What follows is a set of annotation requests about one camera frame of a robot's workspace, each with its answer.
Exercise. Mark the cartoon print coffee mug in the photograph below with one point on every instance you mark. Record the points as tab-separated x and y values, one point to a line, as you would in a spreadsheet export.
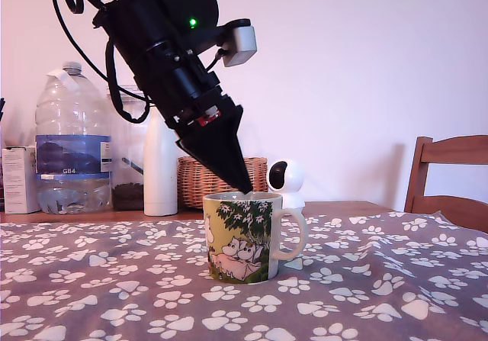
236	238

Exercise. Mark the wicker basket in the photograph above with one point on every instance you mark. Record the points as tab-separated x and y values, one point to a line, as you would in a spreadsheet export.
198	184

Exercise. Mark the white bottle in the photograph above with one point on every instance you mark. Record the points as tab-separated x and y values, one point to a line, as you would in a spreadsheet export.
160	173

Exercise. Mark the clear jar with dark contents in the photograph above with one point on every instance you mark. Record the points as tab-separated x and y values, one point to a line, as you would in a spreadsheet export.
127	196

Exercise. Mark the large clear water bottle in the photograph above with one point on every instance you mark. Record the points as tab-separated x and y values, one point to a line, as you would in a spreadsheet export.
72	127

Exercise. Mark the grey paw print cloth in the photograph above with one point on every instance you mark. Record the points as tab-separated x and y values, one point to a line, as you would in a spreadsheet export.
114	261

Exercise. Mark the white cardboard box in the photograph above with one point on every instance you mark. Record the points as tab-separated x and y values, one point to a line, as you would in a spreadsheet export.
19	181

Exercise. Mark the wooden chair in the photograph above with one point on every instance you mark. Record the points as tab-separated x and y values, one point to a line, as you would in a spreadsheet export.
450	154

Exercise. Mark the small white round camera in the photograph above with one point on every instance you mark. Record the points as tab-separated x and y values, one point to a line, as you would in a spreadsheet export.
291	181

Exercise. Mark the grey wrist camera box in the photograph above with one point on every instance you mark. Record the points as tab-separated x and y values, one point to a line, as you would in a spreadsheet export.
242	45

